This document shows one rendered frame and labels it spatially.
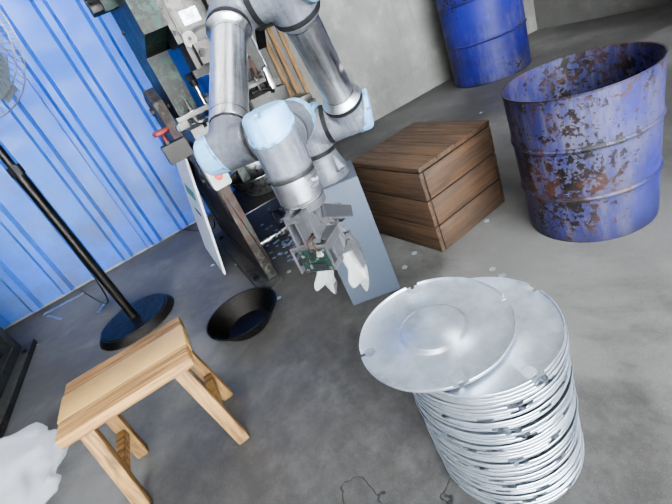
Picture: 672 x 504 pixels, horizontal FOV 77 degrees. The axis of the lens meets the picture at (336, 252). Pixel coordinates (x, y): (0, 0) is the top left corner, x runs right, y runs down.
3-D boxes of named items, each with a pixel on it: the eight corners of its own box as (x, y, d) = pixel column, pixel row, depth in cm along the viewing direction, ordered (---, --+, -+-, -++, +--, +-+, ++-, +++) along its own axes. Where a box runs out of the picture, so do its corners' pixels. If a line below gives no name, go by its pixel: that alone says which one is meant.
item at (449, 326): (475, 262, 90) (474, 259, 90) (551, 353, 65) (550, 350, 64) (350, 311, 92) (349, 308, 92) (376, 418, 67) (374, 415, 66)
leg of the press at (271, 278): (283, 280, 186) (171, 77, 143) (261, 294, 183) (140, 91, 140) (231, 230, 263) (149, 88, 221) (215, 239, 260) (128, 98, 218)
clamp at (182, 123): (214, 114, 180) (202, 91, 176) (178, 132, 176) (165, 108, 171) (211, 114, 185) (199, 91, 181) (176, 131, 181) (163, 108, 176)
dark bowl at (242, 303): (295, 318, 158) (287, 305, 154) (225, 366, 150) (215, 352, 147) (269, 290, 183) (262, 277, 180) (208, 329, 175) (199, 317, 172)
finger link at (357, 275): (358, 307, 75) (328, 269, 72) (367, 286, 79) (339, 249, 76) (372, 303, 73) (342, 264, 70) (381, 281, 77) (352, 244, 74)
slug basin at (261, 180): (312, 172, 194) (304, 152, 189) (249, 209, 185) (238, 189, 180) (286, 164, 223) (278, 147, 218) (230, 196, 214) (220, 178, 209)
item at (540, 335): (482, 262, 90) (481, 259, 90) (609, 328, 65) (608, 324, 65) (370, 333, 85) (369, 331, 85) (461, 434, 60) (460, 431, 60)
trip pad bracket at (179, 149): (210, 180, 165) (183, 133, 156) (188, 192, 162) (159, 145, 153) (207, 178, 170) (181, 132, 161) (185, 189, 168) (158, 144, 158)
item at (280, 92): (290, 97, 181) (285, 83, 178) (197, 144, 169) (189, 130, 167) (268, 98, 207) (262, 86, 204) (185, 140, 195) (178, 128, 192)
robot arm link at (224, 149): (191, -21, 92) (181, 158, 71) (234, -44, 89) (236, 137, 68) (223, 22, 102) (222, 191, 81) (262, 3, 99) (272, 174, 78)
